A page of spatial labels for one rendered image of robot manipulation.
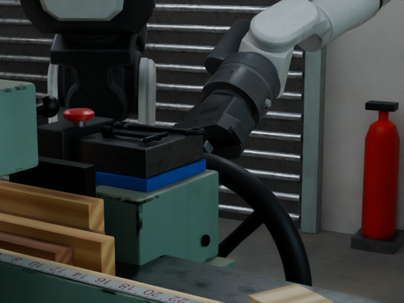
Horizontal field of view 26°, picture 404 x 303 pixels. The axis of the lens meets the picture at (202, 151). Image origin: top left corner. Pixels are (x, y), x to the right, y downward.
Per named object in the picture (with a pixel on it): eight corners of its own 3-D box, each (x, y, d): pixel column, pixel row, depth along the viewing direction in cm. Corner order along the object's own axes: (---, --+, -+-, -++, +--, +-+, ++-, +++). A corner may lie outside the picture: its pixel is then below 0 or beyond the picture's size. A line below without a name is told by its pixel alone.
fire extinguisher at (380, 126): (404, 241, 369) (412, 100, 356) (393, 254, 352) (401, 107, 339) (363, 235, 377) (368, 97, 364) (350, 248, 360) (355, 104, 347)
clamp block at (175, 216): (223, 256, 89) (223, 170, 87) (144, 299, 78) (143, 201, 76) (109, 232, 97) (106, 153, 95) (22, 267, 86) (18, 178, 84)
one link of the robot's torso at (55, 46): (85, 48, 170) (76, -35, 159) (151, 48, 169) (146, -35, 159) (61, 135, 148) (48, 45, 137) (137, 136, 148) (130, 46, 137)
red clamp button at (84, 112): (100, 118, 85) (100, 108, 85) (80, 123, 82) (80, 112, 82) (77, 115, 86) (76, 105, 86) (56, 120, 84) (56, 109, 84)
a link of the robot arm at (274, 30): (266, 94, 122) (328, 53, 129) (275, 47, 115) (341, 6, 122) (232, 68, 125) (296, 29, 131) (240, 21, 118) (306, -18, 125)
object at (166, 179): (206, 171, 87) (206, 116, 86) (140, 195, 78) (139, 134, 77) (103, 155, 94) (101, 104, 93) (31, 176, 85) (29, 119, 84)
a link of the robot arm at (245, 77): (259, 170, 108) (298, 110, 115) (219, 110, 104) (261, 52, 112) (187, 181, 117) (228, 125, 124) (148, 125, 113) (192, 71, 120)
